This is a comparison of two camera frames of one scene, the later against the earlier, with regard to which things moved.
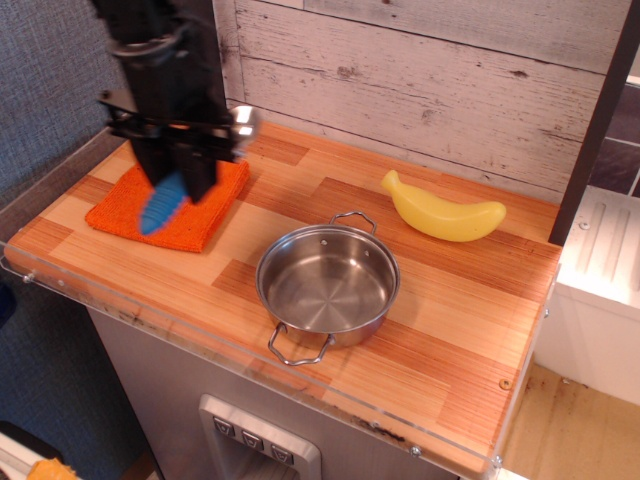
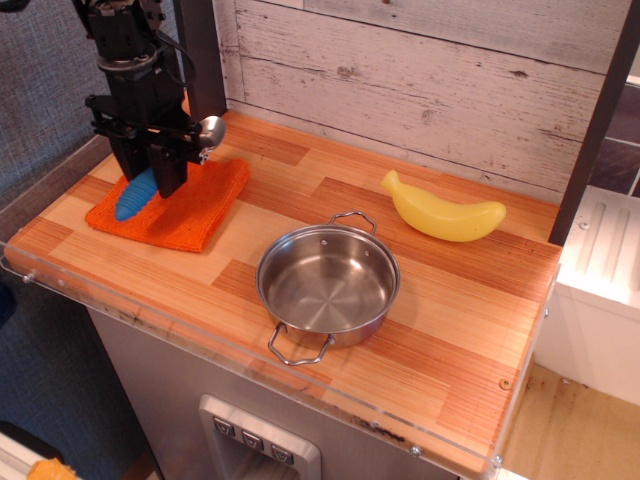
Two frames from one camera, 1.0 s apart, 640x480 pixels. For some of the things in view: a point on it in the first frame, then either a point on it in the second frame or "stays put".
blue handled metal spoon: [168, 195] → [144, 186]
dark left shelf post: [207, 89] stays put
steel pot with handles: [328, 285] stays put
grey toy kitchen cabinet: [202, 419] stays put
